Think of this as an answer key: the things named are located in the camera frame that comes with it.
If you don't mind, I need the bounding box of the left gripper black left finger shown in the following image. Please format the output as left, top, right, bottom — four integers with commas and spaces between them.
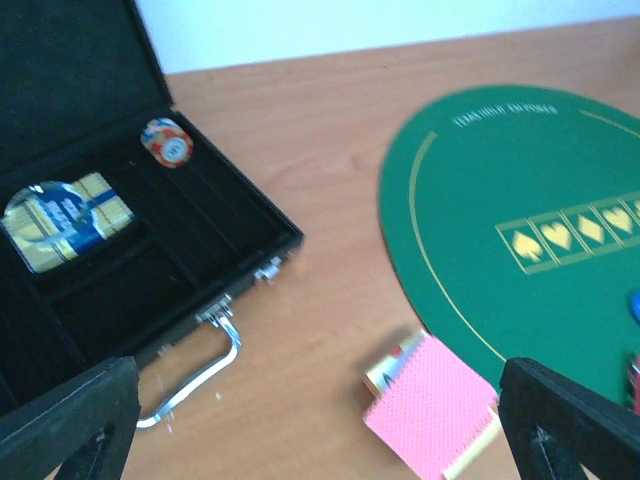
1, 356, 141, 479

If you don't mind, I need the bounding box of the orange chip stack in case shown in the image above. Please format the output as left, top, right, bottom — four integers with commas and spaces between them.
140, 117, 194, 169

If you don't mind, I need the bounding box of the green round poker mat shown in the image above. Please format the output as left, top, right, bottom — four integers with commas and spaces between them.
379, 85, 639, 404

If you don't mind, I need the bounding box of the gold card box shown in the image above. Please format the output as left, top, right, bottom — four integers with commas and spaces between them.
363, 327, 503, 480

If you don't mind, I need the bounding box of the pink-backed card deck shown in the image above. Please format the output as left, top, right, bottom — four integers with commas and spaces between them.
363, 335, 500, 480

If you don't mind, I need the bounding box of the boxed card deck in case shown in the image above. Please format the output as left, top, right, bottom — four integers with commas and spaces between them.
1, 172, 135, 274

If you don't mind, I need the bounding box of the black poker chip case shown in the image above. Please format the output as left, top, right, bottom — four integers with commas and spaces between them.
1, 1, 303, 428

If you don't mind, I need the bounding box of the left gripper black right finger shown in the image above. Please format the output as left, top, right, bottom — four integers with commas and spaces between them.
498, 357, 639, 479

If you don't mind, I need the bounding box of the blue small blind button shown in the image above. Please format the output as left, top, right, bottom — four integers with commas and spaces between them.
628, 289, 640, 325

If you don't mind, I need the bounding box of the clear dealer button in case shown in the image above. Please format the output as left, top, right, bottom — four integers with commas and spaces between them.
2, 181, 96, 246

